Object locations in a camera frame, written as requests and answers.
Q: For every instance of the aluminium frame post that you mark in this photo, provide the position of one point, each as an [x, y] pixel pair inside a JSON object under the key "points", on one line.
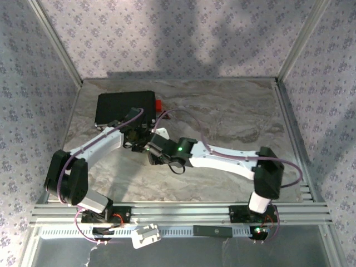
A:
{"points": [[304, 39], [55, 41]]}

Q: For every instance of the small circuit board with lights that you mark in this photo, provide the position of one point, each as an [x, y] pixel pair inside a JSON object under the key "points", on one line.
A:
{"points": [[260, 231]]}

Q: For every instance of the black bar device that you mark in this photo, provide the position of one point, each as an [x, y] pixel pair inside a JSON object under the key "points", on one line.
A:
{"points": [[212, 231]]}

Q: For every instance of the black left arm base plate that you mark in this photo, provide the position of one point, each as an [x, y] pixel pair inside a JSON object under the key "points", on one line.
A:
{"points": [[122, 214]]}

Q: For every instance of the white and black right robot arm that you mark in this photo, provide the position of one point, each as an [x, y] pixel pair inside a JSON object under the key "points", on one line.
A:
{"points": [[222, 158]]}

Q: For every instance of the white plastic bracket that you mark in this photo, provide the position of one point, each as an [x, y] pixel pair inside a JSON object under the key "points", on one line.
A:
{"points": [[146, 236]]}

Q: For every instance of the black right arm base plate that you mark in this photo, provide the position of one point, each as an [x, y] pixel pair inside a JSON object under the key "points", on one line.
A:
{"points": [[237, 214]]}

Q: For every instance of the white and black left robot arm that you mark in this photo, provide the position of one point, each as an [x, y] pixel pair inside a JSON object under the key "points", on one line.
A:
{"points": [[94, 144]]}

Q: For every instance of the black flat electronics box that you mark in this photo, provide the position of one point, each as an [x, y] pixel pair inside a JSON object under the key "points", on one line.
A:
{"points": [[119, 105]]}

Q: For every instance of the red connector plug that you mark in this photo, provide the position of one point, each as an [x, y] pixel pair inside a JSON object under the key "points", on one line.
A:
{"points": [[159, 105]]}

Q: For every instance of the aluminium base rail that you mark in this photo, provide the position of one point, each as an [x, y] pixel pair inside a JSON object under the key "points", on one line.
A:
{"points": [[180, 212]]}

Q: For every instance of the aluminium side rail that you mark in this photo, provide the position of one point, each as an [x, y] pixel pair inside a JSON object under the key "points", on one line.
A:
{"points": [[292, 133]]}

